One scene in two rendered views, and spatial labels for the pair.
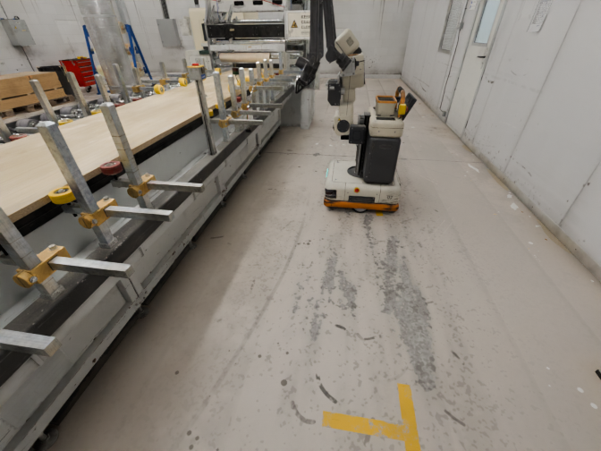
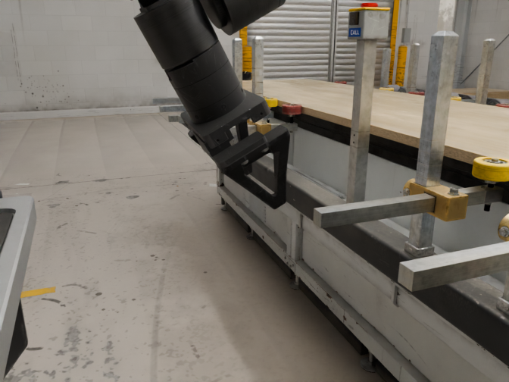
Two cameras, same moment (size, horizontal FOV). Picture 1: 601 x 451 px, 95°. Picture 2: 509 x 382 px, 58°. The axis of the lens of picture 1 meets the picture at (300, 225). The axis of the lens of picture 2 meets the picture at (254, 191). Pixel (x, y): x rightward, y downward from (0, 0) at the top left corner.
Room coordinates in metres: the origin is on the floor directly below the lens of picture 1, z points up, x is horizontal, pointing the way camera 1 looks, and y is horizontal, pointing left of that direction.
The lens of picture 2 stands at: (2.69, -0.22, 1.14)
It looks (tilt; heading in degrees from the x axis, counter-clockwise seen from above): 18 degrees down; 150
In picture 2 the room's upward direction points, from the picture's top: straight up
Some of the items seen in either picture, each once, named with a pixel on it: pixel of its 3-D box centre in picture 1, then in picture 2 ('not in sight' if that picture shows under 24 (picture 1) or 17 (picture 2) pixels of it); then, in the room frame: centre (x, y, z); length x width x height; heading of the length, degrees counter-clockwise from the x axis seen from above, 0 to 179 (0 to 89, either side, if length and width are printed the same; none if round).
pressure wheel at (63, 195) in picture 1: (68, 203); (268, 110); (0.90, 0.88, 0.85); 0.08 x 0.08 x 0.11
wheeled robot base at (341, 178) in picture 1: (360, 182); not in sight; (2.43, -0.59, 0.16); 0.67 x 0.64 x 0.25; 81
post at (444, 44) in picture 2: (222, 109); (430, 154); (2.08, 0.55, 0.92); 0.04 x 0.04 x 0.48; 81
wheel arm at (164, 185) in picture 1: (157, 185); (246, 129); (1.12, 0.64, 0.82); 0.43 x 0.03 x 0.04; 81
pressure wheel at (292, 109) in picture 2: (114, 174); (291, 117); (1.15, 0.84, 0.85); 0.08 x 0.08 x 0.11
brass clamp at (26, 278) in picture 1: (42, 266); not in sight; (0.62, 0.79, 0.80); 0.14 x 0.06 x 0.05; 171
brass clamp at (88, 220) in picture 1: (98, 213); not in sight; (0.86, 0.75, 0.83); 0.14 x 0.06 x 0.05; 171
